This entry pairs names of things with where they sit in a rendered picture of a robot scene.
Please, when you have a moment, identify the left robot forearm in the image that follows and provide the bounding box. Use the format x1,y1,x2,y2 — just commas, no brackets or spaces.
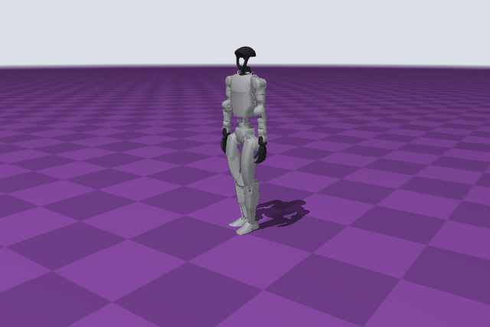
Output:
257,107,268,143

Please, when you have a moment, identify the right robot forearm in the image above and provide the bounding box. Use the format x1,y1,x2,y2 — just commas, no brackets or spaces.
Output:
222,109,233,133

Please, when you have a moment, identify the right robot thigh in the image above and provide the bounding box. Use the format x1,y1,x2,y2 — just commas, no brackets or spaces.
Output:
226,132,245,187

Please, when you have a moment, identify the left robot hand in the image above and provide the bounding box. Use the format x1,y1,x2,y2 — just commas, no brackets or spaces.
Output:
253,136,267,164

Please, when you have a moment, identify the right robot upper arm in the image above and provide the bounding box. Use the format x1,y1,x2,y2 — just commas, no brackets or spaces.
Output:
222,75,233,111

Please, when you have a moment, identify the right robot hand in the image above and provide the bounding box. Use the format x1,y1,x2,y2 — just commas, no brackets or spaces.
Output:
220,128,230,153

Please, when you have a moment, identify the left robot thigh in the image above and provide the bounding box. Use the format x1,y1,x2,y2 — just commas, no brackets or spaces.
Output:
241,135,260,191

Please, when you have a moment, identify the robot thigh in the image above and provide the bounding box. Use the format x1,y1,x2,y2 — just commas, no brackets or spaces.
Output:
241,135,260,191
226,132,245,187

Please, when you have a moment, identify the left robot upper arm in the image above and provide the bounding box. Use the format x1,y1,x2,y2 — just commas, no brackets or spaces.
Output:
252,77,266,116

